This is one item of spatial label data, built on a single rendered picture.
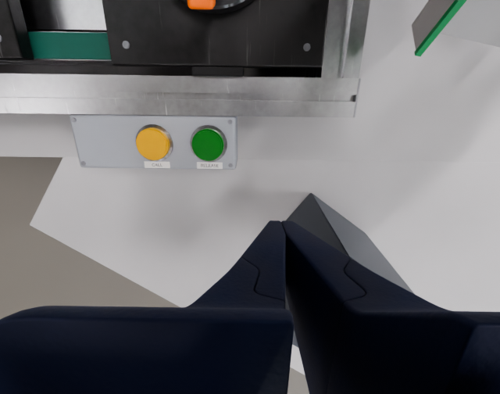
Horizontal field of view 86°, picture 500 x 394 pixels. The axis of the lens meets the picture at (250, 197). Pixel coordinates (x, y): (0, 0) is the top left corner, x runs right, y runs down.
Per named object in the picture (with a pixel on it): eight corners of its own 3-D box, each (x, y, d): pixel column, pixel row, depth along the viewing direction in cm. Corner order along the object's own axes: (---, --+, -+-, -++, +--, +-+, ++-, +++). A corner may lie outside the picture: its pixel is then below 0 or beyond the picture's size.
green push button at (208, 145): (225, 158, 36) (223, 161, 34) (195, 157, 36) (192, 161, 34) (224, 127, 35) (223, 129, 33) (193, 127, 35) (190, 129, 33)
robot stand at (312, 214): (316, 281, 55) (349, 378, 36) (262, 245, 52) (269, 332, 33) (366, 233, 51) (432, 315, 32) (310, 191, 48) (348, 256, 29)
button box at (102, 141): (237, 159, 41) (235, 170, 36) (102, 158, 41) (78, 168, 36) (237, 112, 39) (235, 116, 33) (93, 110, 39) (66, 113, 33)
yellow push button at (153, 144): (173, 157, 36) (169, 160, 34) (143, 156, 36) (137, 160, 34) (170, 127, 34) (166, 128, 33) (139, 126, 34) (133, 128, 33)
